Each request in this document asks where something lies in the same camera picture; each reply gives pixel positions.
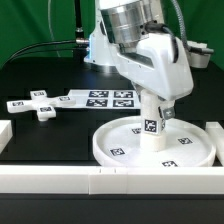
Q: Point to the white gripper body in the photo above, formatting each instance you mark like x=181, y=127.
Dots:
x=158, y=63

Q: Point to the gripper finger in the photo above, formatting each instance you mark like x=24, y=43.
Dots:
x=167, y=113

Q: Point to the white round table top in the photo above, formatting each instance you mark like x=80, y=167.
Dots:
x=126, y=142

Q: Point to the white cross-shaped table base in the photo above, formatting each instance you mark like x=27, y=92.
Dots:
x=44, y=106

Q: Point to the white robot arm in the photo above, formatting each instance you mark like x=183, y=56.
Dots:
x=130, y=38

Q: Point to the white right fence block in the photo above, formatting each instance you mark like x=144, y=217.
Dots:
x=216, y=132

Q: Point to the white fence block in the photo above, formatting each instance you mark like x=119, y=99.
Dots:
x=216, y=132
x=5, y=133

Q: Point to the white marker sheet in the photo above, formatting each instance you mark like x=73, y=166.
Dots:
x=101, y=99

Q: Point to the white left fence block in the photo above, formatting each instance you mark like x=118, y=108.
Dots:
x=5, y=133

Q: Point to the white front fence bar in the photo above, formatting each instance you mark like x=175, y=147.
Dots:
x=106, y=180

